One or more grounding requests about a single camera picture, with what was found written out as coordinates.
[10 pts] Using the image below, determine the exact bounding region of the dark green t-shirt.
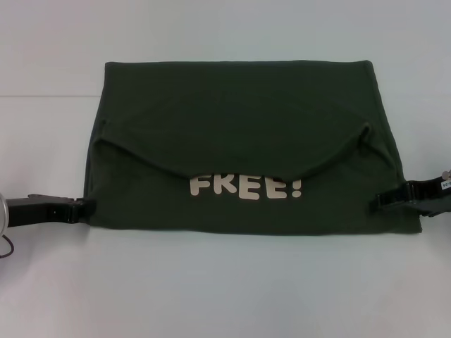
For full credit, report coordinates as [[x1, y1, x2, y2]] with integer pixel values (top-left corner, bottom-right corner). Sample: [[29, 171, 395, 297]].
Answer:
[[84, 60, 424, 234]]

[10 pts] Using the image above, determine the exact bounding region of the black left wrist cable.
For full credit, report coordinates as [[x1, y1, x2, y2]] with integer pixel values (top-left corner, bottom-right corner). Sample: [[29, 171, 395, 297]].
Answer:
[[0, 234, 15, 258]]

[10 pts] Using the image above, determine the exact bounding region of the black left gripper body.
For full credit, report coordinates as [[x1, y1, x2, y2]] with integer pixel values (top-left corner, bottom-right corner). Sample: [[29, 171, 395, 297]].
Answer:
[[6, 193, 75, 229]]

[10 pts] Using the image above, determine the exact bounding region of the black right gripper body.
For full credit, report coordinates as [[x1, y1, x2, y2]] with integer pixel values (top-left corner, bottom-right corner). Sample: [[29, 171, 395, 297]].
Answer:
[[404, 178, 451, 220]]

